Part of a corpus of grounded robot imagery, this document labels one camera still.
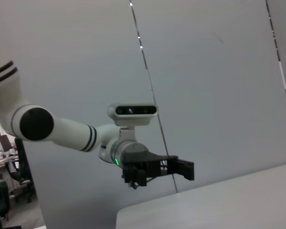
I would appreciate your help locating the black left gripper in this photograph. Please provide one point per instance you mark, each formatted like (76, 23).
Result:
(135, 164)

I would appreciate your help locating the cluttered office desk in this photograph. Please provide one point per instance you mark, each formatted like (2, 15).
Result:
(2, 162)

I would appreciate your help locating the black computer monitor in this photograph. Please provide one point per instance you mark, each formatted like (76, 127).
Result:
(4, 143)

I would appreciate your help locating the dark low office chair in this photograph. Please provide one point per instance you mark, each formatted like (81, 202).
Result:
(0, 198)

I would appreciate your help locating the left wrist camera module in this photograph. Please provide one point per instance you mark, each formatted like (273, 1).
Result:
(133, 114)

